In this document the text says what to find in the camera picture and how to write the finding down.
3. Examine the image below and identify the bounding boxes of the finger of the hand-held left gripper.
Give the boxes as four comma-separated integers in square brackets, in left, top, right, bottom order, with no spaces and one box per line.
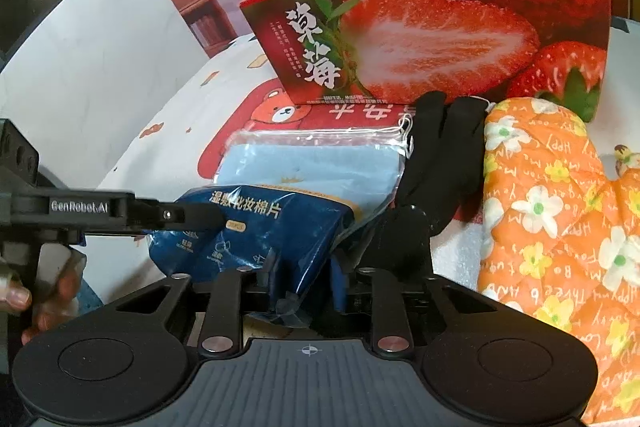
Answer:
[131,199,225,236]

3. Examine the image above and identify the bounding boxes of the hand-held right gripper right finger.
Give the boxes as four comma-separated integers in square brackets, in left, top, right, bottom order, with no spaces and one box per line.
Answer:
[331,256,484,358]

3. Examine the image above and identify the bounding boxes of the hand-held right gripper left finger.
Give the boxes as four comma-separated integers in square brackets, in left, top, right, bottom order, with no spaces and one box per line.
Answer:
[106,256,280,358]

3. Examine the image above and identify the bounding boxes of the dark blue cotton pad packet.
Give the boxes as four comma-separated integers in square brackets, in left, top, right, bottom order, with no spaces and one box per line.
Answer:
[147,183,364,334]

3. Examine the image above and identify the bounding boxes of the red strawberry print box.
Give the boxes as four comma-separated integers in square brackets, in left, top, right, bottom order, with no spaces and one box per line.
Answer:
[239,0,612,124]

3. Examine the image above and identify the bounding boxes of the person's left hand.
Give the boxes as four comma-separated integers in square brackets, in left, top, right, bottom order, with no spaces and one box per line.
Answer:
[0,253,86,348]

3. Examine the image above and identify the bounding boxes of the printed cartoon tablecloth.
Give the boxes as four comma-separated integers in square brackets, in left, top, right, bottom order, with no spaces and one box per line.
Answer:
[95,14,640,427]

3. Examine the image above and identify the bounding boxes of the clear packet of blue face masks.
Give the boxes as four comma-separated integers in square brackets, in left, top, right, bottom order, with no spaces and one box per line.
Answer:
[212,113,415,239]

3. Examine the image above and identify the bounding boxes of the black glove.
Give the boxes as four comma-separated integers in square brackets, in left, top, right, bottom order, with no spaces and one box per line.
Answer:
[394,90,491,239]

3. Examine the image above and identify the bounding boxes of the orange floral oven mitt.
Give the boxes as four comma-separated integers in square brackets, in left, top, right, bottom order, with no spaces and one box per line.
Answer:
[475,97,640,426]

